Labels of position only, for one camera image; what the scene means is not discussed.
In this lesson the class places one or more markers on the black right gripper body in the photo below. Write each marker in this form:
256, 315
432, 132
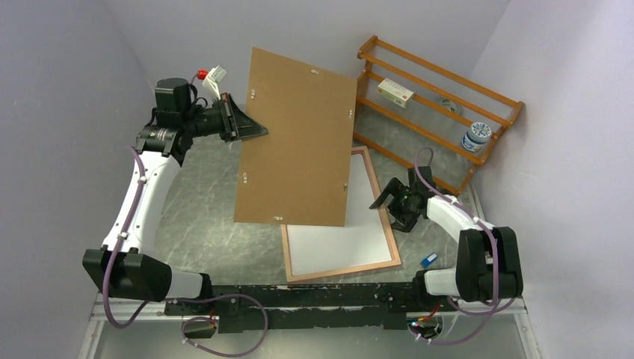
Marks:
402, 203

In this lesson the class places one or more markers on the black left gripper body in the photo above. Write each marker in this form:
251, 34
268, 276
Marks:
208, 121

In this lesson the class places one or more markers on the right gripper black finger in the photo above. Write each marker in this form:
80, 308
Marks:
392, 188
404, 224

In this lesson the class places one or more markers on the pink wooden photo frame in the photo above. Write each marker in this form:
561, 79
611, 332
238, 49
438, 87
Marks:
376, 248

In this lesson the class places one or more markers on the landscape photo print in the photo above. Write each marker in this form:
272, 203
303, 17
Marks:
346, 238

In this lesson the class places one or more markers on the brown cardboard backing board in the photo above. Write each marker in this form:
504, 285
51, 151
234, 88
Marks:
298, 172

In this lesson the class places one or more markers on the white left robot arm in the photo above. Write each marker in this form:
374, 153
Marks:
143, 198

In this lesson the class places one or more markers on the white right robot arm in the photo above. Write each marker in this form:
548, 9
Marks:
487, 266

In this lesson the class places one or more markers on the small blue white object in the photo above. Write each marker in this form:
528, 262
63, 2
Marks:
428, 260

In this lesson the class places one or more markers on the orange wooden shelf rack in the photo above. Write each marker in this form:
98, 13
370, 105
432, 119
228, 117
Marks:
397, 133

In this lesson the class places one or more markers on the blue white round jar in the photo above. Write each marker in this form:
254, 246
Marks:
477, 135

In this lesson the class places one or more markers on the white green small box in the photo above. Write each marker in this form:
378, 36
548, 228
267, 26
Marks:
395, 93

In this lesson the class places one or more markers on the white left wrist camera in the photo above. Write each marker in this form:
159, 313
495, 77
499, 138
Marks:
210, 80

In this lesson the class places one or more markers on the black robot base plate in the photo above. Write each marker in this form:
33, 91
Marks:
241, 308

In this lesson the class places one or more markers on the aluminium rail frame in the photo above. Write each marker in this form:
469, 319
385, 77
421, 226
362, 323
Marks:
487, 270

